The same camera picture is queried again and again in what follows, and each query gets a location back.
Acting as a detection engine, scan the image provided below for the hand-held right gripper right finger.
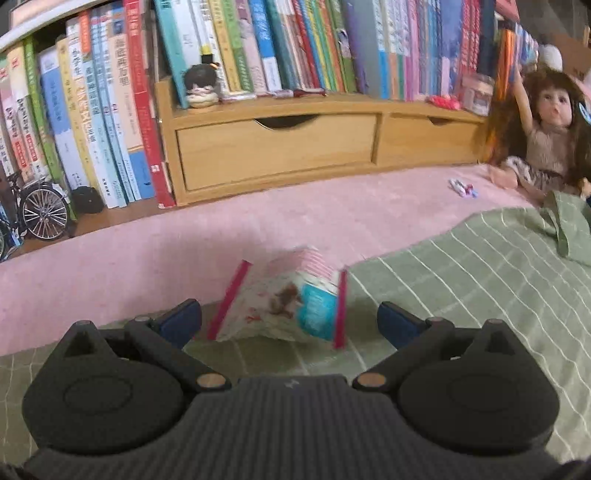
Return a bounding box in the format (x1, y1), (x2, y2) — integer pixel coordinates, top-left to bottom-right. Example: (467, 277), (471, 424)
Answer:
(353, 302), (522, 392)

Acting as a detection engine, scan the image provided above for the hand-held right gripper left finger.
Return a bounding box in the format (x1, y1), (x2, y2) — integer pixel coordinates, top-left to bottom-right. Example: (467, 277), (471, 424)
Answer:
(62, 299), (232, 392)

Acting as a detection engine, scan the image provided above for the pink-edged zip bag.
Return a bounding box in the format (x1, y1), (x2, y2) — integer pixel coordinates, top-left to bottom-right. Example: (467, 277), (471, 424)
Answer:
(206, 247), (348, 350)

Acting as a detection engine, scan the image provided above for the row of upright books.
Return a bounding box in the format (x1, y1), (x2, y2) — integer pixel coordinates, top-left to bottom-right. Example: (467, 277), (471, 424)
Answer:
(0, 0), (178, 227)

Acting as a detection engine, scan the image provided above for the row of books on organizer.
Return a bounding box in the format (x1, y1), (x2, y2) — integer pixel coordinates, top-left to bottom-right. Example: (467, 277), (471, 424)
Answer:
(152, 0), (499, 109)

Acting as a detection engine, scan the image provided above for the row of thin picture books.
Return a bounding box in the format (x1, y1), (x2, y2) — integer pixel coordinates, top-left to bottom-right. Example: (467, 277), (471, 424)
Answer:
(496, 23), (540, 79)

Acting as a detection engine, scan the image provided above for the green checked cloth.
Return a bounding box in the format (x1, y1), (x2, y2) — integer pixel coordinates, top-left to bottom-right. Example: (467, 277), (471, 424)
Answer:
(0, 191), (591, 464)

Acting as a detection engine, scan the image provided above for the pink blanket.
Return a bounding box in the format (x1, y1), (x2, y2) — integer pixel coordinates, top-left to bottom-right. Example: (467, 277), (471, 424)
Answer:
(0, 164), (546, 358)

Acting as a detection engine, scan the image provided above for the small pink clip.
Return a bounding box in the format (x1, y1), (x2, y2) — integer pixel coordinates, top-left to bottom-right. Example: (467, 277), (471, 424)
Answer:
(447, 178), (478, 198)

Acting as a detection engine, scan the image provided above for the small black object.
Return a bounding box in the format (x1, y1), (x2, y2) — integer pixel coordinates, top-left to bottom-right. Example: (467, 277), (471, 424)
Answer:
(71, 186), (105, 215)

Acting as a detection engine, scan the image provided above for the miniature bicycle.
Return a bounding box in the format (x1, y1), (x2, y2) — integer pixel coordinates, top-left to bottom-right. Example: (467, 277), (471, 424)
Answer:
(0, 171), (72, 264)

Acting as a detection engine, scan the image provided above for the wooden drawer organizer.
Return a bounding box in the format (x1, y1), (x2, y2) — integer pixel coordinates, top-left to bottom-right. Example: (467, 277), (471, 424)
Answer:
(154, 78), (490, 208)

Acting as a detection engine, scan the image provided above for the black-haired figurine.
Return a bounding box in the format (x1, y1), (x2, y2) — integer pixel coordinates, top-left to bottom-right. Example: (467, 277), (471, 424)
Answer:
(184, 45), (225, 109)

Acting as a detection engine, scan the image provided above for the small clear plastic box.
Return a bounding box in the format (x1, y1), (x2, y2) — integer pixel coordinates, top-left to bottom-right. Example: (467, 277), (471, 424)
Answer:
(461, 73), (496, 116)

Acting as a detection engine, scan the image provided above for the long-haired doll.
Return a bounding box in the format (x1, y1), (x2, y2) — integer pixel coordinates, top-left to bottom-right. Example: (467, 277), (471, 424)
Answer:
(482, 69), (591, 208)

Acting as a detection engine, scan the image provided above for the brown cardboard box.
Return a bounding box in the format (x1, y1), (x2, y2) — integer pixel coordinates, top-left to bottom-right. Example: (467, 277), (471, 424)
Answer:
(551, 30), (591, 81)

